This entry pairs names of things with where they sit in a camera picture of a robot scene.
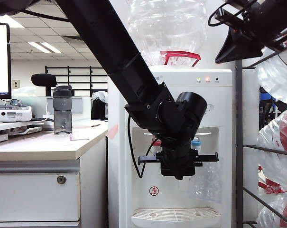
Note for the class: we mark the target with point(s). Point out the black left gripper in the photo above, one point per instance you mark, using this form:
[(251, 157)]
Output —
[(177, 164)]

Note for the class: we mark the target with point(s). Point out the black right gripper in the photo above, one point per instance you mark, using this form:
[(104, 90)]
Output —
[(257, 28)]

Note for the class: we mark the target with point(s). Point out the clear textured plastic mug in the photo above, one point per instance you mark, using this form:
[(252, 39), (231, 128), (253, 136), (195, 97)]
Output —
[(207, 183)]

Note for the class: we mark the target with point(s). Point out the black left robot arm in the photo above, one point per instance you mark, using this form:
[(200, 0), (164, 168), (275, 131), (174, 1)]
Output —
[(110, 35)]

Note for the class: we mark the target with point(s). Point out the white water dispenser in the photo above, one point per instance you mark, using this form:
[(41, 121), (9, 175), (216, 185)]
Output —
[(176, 197)]

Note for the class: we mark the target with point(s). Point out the red hot water tap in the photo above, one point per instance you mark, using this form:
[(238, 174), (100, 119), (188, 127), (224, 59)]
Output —
[(156, 143)]

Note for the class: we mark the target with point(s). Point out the grey desk partition panel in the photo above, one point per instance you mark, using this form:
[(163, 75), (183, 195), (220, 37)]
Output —
[(77, 105)]

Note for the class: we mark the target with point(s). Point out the dark grey water bottle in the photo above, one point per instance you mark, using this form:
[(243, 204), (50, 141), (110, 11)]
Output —
[(62, 111)]

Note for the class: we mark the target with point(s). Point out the white desk riser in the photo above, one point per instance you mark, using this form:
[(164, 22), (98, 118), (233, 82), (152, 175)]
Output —
[(4, 127)]

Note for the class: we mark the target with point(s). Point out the white drip tray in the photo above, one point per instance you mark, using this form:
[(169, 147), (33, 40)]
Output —
[(175, 213)]

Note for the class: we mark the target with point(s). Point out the black metal rack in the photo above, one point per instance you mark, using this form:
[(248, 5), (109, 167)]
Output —
[(239, 118)]

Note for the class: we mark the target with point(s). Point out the white jacket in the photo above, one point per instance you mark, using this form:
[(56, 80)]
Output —
[(99, 97)]

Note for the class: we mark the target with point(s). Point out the pink paper slip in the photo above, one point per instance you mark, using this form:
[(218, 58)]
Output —
[(79, 136)]

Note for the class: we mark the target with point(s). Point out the round drawer lock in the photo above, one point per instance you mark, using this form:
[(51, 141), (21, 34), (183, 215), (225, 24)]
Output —
[(61, 180)]

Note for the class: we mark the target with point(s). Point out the white drawer cabinet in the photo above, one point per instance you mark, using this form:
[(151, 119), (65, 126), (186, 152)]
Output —
[(34, 197)]

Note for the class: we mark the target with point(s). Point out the white plastic holder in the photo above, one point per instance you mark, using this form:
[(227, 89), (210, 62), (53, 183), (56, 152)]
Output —
[(27, 130)]

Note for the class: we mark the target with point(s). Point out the black chair headrest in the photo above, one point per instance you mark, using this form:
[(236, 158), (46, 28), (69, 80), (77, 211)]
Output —
[(43, 80)]

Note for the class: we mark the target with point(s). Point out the white RC transmitter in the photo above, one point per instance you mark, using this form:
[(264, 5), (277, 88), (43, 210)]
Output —
[(9, 115)]

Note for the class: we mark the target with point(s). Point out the black wall shelf rails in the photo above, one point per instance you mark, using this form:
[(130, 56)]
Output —
[(68, 78)]

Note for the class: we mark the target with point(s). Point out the wall socket plate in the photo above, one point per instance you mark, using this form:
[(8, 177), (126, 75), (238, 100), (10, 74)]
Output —
[(15, 83)]

